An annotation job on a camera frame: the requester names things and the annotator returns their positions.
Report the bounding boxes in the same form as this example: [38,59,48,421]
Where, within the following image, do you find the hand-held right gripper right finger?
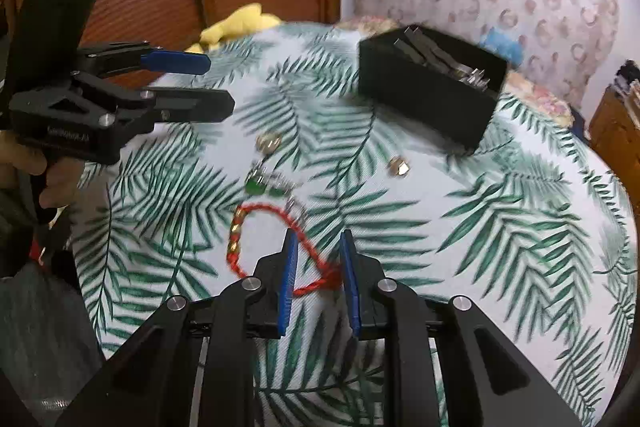
[339,229,583,427]

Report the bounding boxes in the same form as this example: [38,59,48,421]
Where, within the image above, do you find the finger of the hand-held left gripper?
[74,73,236,124]
[75,41,211,78]

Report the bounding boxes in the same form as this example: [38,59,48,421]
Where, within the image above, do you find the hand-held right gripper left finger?
[55,228,300,427]

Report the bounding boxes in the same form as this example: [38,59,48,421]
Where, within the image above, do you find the red cord bracelet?
[226,203,346,298]

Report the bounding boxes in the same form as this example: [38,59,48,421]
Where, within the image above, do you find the black box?
[357,24,510,155]

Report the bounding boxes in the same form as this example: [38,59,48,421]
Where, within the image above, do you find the green stone silver jewelry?
[244,161,307,220]

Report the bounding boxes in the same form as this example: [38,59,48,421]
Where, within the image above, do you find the person's left hand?
[0,142,83,218]

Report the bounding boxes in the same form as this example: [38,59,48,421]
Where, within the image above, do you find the yellow plush toy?
[186,3,282,54]

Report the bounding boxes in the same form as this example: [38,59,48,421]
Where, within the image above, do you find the blue plush toy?
[479,29,525,68]

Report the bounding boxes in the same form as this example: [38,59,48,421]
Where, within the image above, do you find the wooden sideboard cabinet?
[587,84,640,152]

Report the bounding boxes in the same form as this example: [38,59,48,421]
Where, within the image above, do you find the dark folded clothes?
[614,62,640,102]

